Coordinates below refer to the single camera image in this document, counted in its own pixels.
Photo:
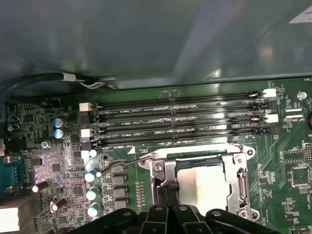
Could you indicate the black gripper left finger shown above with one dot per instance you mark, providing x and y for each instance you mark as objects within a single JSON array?
[{"x": 158, "y": 219}]

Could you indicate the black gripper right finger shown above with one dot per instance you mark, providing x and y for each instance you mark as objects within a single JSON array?
[{"x": 185, "y": 219}]

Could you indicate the silver CPU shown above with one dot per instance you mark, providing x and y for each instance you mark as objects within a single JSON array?
[{"x": 204, "y": 187}]

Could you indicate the metal socket cover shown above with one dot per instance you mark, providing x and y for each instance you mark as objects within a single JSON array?
[{"x": 229, "y": 170}]

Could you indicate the CPU socket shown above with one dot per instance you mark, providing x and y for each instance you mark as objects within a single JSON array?
[{"x": 252, "y": 214}]

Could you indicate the thin metal locking lever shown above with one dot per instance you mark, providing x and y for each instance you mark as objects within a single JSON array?
[{"x": 119, "y": 163}]

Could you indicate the RAM slot with white latches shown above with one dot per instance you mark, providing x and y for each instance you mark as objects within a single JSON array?
[
  {"x": 175, "y": 125},
  {"x": 175, "y": 100}
]

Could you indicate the green motherboard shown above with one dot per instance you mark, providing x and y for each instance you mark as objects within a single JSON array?
[{"x": 275, "y": 156}]

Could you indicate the black PC case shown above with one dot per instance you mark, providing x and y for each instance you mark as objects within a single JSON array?
[{"x": 122, "y": 36}]

